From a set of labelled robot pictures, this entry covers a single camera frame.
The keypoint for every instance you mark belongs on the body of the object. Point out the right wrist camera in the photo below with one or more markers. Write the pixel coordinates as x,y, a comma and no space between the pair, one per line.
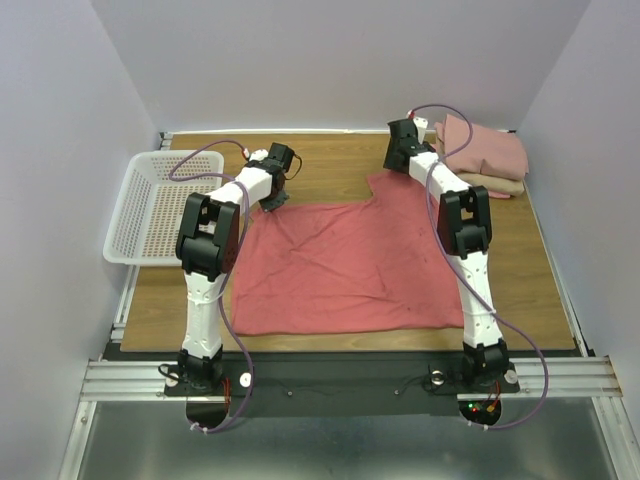
421,124

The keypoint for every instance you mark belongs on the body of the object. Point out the folded dusty pink shirt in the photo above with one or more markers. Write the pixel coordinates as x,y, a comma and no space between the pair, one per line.
490,152

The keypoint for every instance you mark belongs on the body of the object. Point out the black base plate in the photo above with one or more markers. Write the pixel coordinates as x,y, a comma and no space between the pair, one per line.
330,384

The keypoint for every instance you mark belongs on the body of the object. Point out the aluminium frame rail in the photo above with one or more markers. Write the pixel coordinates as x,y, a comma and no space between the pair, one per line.
569,377

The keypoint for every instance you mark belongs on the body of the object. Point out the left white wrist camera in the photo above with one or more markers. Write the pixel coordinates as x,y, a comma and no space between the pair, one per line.
255,156

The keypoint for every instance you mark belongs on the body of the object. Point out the red t-shirt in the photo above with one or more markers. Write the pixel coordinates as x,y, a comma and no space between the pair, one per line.
339,268

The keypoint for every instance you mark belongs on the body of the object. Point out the white perforated plastic basket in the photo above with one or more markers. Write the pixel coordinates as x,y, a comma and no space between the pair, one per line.
145,222

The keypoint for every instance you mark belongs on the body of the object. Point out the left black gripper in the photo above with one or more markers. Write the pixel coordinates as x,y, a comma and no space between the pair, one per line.
268,206

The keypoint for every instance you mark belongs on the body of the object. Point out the folded tan shirt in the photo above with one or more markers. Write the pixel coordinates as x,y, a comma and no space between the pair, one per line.
497,187

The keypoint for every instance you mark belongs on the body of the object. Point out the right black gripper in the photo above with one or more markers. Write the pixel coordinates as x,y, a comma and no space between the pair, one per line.
393,163

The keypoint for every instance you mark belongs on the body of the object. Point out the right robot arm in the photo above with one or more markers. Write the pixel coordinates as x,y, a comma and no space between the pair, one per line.
463,232

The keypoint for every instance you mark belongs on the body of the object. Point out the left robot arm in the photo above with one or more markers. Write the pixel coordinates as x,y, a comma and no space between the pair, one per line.
207,246

